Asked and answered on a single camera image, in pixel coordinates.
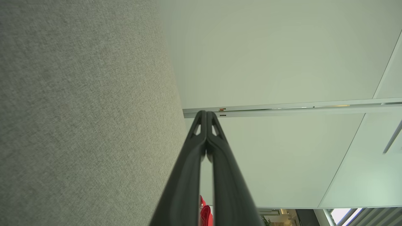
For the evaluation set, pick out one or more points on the white window frame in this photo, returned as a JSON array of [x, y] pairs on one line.
[[328, 216]]

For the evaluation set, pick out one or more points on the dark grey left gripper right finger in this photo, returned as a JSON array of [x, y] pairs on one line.
[[229, 188]]

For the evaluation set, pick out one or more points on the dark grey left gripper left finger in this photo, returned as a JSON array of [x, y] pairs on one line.
[[185, 175]]

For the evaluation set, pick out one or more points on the grey double partition post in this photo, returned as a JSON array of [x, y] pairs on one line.
[[282, 112]]

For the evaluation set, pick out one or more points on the red Bulls 23 shorts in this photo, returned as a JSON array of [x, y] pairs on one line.
[[205, 216]]

